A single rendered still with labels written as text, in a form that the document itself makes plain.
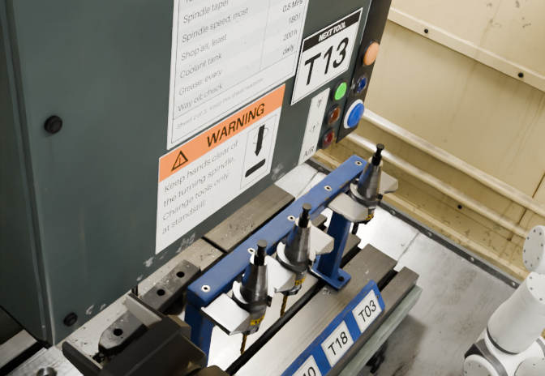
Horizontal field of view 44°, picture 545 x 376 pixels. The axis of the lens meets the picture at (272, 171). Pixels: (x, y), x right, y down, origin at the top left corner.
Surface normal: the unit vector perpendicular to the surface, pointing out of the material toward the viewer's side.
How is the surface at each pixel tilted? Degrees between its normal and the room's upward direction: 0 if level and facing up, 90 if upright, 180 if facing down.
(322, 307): 0
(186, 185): 90
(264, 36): 90
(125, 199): 90
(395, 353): 24
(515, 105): 90
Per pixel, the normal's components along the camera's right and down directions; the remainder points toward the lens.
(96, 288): 0.78, 0.48
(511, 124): -0.61, 0.44
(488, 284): -0.13, -0.50
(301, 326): 0.14, -0.76
